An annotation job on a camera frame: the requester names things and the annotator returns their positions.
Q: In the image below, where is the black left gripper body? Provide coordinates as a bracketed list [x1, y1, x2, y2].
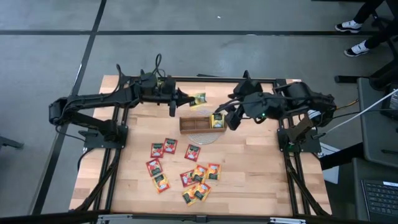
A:
[134, 73, 178, 103]

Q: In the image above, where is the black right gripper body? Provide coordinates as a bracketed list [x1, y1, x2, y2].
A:
[231, 79, 282, 121]

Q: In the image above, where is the yellow lemon tea packet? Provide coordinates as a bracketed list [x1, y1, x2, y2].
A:
[210, 112, 226, 129]
[188, 92, 208, 108]

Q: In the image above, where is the red tea packet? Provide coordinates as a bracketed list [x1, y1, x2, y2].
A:
[183, 144, 202, 163]
[150, 142, 165, 159]
[179, 169, 197, 189]
[146, 158, 164, 178]
[162, 138, 178, 155]

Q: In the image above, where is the orange tea packet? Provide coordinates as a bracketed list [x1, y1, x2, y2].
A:
[191, 164, 208, 184]
[205, 162, 222, 181]
[152, 173, 172, 195]
[193, 182, 212, 202]
[181, 189, 199, 207]

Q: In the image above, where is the wooden tea organizer box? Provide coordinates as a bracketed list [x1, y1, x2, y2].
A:
[178, 114, 228, 135]

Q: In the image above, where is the round woven placemat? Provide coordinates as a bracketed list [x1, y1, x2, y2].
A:
[185, 108, 222, 146]

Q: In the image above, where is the grey desk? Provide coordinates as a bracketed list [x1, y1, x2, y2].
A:
[356, 77, 398, 169]

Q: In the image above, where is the person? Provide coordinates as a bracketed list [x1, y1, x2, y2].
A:
[335, 0, 398, 58]

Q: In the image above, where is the black office chair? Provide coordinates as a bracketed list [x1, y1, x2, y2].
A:
[334, 46, 398, 91]

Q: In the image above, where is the black floor stand foot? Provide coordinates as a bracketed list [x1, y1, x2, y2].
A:
[0, 135, 25, 151]

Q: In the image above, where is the grey laptop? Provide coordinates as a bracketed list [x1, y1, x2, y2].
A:
[352, 157, 398, 224]

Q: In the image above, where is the black aluminium rig frame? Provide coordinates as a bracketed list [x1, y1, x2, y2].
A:
[70, 70, 332, 224]

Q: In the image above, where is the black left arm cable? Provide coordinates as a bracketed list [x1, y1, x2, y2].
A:
[115, 53, 165, 94]

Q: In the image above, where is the white cable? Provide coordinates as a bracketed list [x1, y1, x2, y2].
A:
[330, 88, 398, 130]

